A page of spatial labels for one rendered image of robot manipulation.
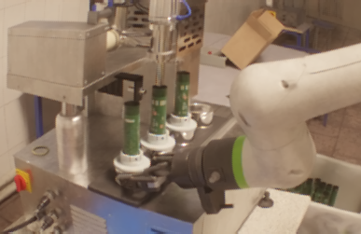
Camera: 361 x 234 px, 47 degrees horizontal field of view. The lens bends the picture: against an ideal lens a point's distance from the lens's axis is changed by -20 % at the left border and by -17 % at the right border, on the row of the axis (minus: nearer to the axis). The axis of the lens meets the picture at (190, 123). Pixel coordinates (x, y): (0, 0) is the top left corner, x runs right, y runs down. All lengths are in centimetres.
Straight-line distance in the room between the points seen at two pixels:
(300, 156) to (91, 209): 45
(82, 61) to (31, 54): 16
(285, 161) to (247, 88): 14
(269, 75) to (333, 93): 11
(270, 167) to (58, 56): 46
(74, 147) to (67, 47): 22
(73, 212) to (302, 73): 59
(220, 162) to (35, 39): 46
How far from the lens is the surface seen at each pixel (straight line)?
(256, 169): 79
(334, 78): 68
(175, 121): 111
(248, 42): 268
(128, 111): 89
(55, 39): 93
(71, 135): 97
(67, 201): 103
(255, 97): 69
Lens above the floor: 151
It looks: 23 degrees down
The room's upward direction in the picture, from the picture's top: 4 degrees clockwise
